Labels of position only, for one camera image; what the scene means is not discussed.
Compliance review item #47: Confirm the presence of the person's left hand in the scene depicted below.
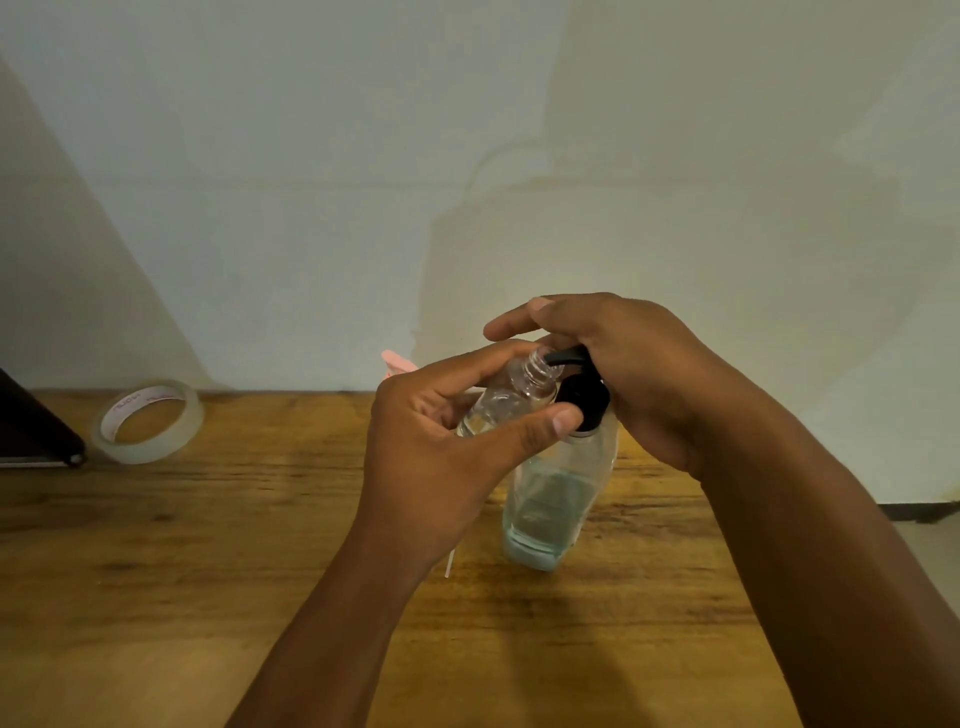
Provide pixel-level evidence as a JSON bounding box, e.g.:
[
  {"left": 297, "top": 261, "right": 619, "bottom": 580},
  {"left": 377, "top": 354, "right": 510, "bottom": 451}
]
[{"left": 351, "top": 339, "right": 585, "bottom": 580}]

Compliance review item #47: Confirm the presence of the person's right hand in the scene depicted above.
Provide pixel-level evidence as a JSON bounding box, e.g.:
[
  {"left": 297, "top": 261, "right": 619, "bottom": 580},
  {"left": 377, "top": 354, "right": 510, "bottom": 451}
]
[{"left": 483, "top": 291, "right": 753, "bottom": 483}]

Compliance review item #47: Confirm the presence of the small clear plastic bottle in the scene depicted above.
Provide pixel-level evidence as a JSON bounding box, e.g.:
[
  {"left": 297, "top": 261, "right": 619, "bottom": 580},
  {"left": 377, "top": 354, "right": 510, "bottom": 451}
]
[{"left": 456, "top": 348, "right": 564, "bottom": 439}]

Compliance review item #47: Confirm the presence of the clear bottle with black pump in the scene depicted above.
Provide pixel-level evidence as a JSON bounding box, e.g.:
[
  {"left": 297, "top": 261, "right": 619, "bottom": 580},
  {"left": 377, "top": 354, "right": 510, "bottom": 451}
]
[{"left": 501, "top": 345, "right": 621, "bottom": 573}]

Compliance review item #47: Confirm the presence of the person's left forearm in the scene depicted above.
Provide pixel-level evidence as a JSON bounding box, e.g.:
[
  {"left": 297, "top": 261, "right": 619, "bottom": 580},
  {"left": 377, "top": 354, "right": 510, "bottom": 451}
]
[{"left": 223, "top": 525, "right": 453, "bottom": 728}]

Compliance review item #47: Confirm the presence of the person's right forearm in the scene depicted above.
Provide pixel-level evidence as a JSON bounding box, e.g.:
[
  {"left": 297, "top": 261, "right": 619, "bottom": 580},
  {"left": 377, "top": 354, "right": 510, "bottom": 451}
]
[{"left": 688, "top": 388, "right": 960, "bottom": 728}]

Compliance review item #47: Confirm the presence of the clear adhesive tape roll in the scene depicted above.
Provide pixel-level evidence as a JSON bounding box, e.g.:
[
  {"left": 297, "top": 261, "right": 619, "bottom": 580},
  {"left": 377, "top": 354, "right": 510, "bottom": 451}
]
[{"left": 89, "top": 379, "right": 206, "bottom": 466}]

